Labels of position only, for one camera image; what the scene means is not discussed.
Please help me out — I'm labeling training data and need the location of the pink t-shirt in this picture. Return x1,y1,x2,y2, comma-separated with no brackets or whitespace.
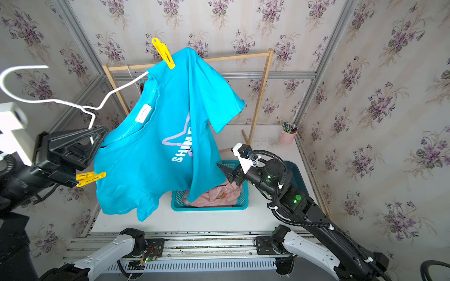
182,181,242,208

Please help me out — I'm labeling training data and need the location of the yellow clothespin teal shirt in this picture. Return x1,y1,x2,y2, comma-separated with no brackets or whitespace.
152,37,176,70
76,172,107,187

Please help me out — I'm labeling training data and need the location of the white hanger of teal shirt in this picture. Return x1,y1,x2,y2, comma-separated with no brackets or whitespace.
0,64,150,145

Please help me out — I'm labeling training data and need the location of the teal t-shirt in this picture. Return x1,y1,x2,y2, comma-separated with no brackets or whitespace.
94,48,246,221

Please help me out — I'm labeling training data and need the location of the yellow clothespin teal shirt top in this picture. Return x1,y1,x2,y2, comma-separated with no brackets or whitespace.
152,37,176,70

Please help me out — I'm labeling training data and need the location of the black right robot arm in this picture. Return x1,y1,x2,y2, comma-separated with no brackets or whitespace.
218,144,390,281

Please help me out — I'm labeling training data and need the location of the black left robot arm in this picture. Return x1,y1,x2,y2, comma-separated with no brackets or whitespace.
1,126,148,281

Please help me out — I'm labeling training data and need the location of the white hanger of red shirt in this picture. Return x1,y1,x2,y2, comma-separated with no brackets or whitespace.
126,64,144,91

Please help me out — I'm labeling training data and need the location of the dark teal plastic tub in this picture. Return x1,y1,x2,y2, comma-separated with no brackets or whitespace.
285,161,309,203

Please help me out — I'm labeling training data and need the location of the pink pen cup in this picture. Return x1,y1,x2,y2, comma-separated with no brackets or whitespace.
278,122,298,146

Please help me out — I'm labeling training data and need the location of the teal perforated plastic basket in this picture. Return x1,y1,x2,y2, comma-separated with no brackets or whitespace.
171,159,248,212

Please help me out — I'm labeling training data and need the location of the wooden clothes rack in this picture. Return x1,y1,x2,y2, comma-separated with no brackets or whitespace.
102,49,274,145

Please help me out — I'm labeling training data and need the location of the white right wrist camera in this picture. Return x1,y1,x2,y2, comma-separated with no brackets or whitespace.
232,143,261,174

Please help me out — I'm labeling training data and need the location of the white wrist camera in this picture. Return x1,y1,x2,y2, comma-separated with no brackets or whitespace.
232,143,261,174
1,103,35,166

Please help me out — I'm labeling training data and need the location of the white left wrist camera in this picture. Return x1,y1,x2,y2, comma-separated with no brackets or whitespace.
1,103,35,166

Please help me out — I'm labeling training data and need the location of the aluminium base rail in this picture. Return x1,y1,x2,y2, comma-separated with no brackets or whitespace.
61,229,356,275

